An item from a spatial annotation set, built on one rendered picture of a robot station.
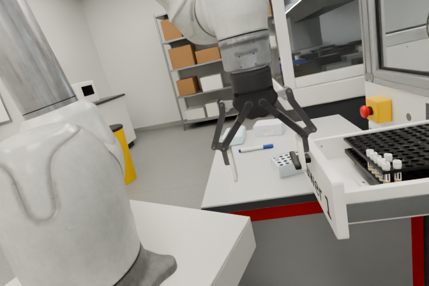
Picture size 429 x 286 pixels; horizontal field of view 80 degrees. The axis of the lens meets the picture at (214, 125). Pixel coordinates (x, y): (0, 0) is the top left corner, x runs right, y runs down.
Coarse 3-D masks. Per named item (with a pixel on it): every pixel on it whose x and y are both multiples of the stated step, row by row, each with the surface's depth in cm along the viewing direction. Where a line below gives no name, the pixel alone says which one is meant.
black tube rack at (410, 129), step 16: (400, 128) 58; (416, 128) 56; (368, 144) 54; (384, 144) 52; (400, 144) 52; (416, 144) 50; (352, 160) 57; (416, 160) 45; (368, 176) 49; (416, 176) 45
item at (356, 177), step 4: (352, 172) 54; (356, 172) 54; (352, 176) 54; (356, 176) 53; (360, 176) 52; (356, 180) 52; (360, 180) 51; (364, 180) 51; (360, 184) 50; (364, 184) 50; (368, 184) 49
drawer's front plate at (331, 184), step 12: (312, 144) 53; (312, 156) 50; (324, 156) 47; (312, 168) 52; (324, 168) 43; (324, 180) 43; (336, 180) 39; (324, 192) 45; (336, 192) 39; (324, 204) 47; (336, 204) 40; (336, 216) 40; (336, 228) 41; (348, 228) 41
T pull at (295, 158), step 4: (292, 152) 56; (292, 156) 54; (296, 156) 53; (308, 156) 52; (292, 160) 53; (296, 160) 52; (308, 160) 52; (296, 164) 50; (300, 164) 50; (296, 168) 50; (300, 168) 50
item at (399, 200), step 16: (384, 128) 61; (320, 144) 64; (336, 144) 63; (336, 160) 63; (352, 192) 41; (368, 192) 41; (384, 192) 40; (400, 192) 40; (416, 192) 40; (352, 208) 41; (368, 208) 41; (384, 208) 41; (400, 208) 40; (416, 208) 40
